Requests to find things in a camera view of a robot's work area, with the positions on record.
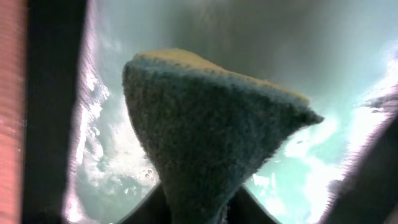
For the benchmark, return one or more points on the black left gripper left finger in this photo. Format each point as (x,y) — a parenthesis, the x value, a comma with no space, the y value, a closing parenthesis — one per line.
(152,209)

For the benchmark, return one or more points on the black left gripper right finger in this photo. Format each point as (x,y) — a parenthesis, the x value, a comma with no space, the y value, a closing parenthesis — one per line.
(244,208)

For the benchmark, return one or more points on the green yellow sponge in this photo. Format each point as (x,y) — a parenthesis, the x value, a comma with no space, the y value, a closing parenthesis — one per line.
(206,129)

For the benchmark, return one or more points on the black rectangular water tray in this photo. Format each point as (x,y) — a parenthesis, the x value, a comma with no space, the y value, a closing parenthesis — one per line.
(84,163)

